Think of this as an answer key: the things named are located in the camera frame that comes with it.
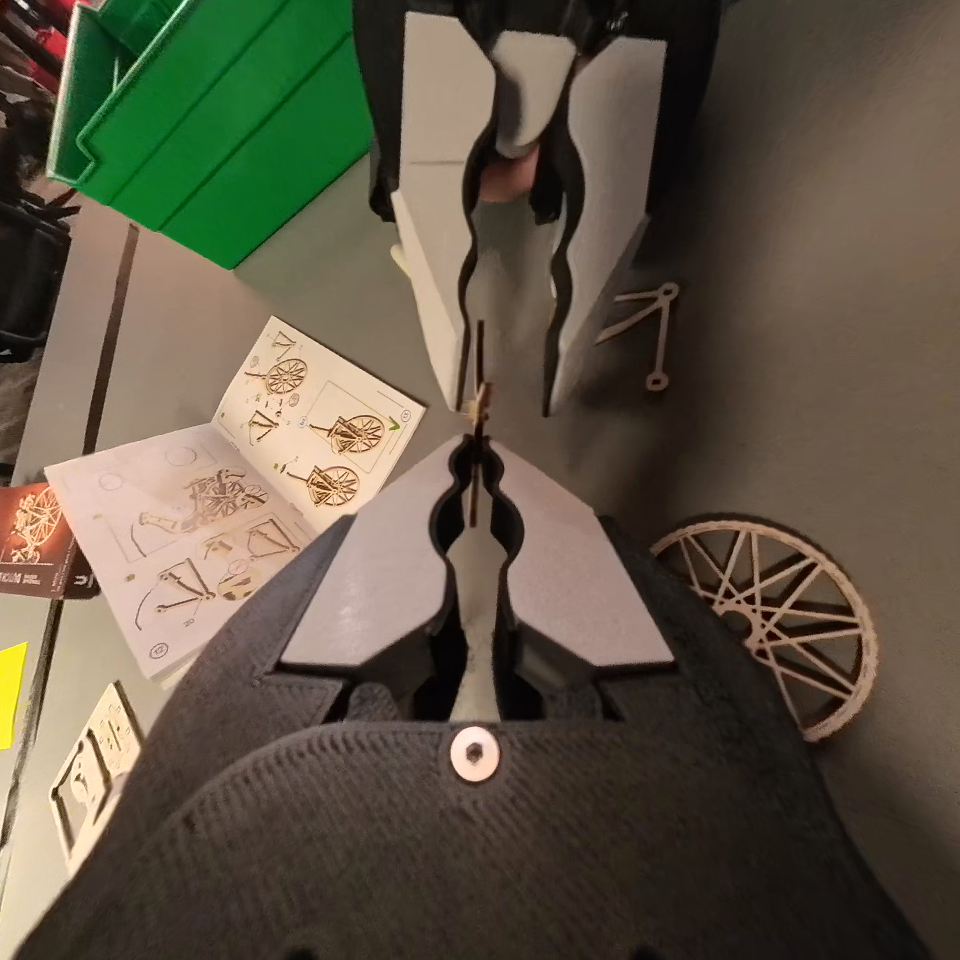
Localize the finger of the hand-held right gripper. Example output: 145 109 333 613
543 36 669 419
390 11 498 412

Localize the yellow sticky note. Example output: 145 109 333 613
0 641 29 751

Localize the triangular wooden frame part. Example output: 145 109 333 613
594 281 680 395

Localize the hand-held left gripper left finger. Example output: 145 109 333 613
279 433 474 670

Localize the white instruction booklet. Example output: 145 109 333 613
43 315 429 682

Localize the curved wooden model part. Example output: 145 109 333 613
466 321 489 524

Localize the green plastic bin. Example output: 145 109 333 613
45 0 376 271

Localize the dark red package card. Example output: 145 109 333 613
0 482 102 601

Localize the wooden parts sheet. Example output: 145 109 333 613
48 681 144 875

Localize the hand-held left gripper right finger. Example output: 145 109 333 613
483 433 678 688

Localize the person's right hand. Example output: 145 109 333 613
480 147 543 204

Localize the wooden spoked wheel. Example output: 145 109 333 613
651 512 880 744

